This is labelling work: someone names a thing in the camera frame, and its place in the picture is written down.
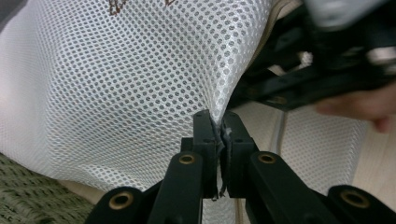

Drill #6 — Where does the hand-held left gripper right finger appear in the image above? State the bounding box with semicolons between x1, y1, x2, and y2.
219;110;260;199

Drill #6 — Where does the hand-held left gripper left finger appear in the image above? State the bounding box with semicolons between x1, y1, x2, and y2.
180;109;220;200

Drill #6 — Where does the white mesh laundry bag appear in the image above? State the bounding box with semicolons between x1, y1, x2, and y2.
0;0;371;224

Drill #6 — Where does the green woven basket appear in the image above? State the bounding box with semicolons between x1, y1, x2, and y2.
0;152;95;224

